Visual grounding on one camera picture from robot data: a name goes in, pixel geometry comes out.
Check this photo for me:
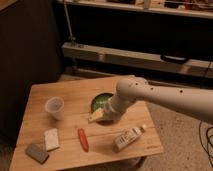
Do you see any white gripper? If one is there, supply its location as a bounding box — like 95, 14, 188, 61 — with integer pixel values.
88, 96, 126, 123

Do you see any red pepper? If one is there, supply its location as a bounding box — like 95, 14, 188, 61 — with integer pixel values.
78, 128, 89, 152

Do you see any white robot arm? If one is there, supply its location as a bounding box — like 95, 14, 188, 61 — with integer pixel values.
89, 77, 213, 124

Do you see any green bowl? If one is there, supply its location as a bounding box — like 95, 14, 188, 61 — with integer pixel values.
89, 93, 113, 122

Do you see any wooden table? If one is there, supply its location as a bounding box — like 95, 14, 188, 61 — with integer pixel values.
10, 77, 163, 171

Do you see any white tube bottle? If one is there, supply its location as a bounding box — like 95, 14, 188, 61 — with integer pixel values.
114, 125, 147, 152

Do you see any white sponge block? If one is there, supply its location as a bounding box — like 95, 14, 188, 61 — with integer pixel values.
44, 128, 60, 151

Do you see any grey rectangular block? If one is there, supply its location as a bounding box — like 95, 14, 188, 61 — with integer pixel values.
25, 144, 49, 164

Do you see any metal shelf rack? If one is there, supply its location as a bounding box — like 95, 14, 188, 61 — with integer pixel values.
56, 0, 213, 78

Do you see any black handle on shelf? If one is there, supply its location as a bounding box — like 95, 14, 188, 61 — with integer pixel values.
160, 55, 189, 64

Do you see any black cable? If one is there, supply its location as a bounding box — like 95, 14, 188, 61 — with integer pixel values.
198, 119, 213, 158

